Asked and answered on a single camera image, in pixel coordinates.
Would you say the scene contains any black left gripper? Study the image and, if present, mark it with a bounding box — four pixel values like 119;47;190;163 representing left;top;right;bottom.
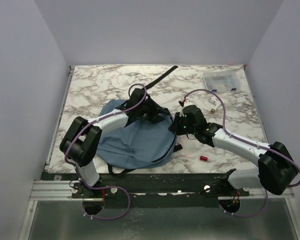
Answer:
136;97;168;124

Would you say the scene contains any blue fabric backpack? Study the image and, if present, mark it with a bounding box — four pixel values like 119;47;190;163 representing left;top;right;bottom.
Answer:
96;110;180;175

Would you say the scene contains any red cap glue stick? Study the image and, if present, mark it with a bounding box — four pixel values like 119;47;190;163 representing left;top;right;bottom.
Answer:
199;155;211;162

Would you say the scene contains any red white small box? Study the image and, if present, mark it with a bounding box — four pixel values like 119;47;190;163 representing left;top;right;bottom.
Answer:
175;136;180;146

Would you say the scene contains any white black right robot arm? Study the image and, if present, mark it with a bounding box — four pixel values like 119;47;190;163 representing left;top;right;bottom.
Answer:
169;105;298;196

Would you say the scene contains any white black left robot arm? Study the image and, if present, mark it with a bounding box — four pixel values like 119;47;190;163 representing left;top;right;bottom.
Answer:
59;88;170;198

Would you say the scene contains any white plastic pipe fitting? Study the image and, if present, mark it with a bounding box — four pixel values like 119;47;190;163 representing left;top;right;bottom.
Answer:
209;95;221;113

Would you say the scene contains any clear plastic organizer box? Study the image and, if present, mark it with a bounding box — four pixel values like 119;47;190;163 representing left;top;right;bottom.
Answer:
202;71;240;94

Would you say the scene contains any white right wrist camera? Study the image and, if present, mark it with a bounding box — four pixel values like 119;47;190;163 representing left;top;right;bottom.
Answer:
178;98;193;109

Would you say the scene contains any black metal base rail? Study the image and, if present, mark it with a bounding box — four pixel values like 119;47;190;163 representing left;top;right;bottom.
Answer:
30;172;264;212

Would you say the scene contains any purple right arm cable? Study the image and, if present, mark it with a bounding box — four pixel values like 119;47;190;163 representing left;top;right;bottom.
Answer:
179;89;300;218

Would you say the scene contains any aluminium frame rail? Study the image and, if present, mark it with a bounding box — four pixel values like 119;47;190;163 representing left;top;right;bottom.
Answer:
29;177;295;201

